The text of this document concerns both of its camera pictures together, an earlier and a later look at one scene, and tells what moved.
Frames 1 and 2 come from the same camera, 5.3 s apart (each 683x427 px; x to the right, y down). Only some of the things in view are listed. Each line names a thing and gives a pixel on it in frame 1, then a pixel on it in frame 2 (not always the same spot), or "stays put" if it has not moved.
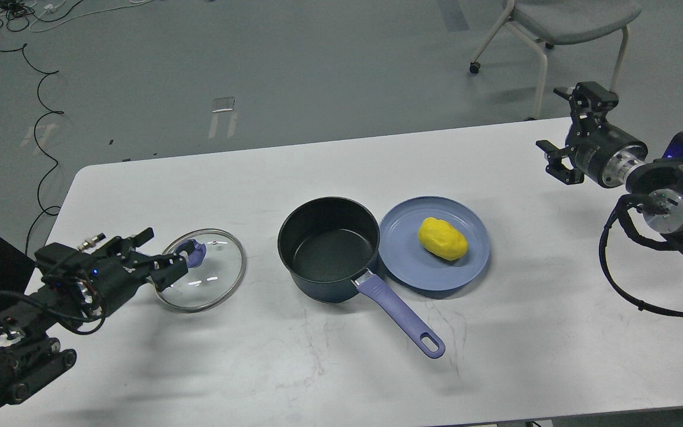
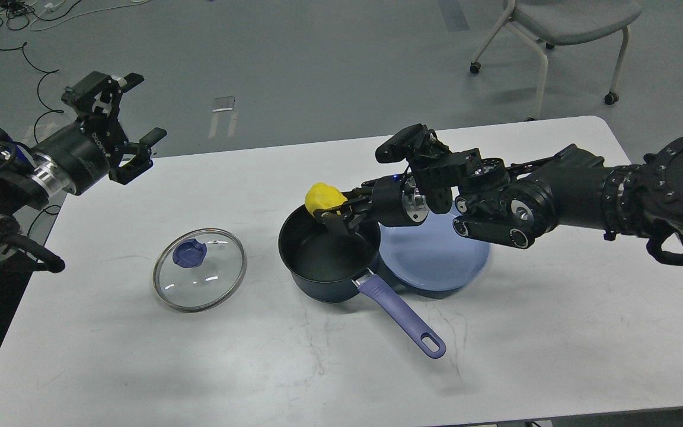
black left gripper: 114,271 -> 72,159
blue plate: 406,261 stays put
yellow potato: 440,238 -> 321,195
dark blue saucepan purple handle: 328,244 stays put
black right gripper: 601,150 -> 396,201
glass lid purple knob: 198,251 stays put
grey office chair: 555,22 stays put
